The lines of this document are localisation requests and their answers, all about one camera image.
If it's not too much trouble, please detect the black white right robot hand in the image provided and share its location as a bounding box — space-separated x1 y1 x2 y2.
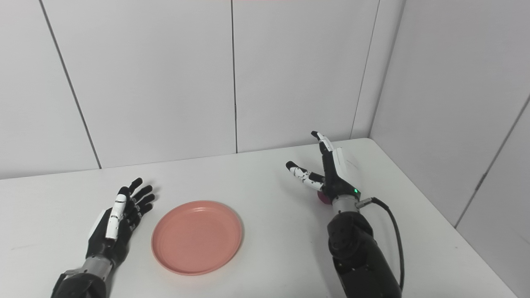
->
285 131 361 204

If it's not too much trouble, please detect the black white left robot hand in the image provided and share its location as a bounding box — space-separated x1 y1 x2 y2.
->
85 178 156 268

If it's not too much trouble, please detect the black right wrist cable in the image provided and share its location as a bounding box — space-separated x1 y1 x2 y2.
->
356 197 405 291

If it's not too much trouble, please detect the pink round plate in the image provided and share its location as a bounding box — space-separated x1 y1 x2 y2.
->
151 200 243 276

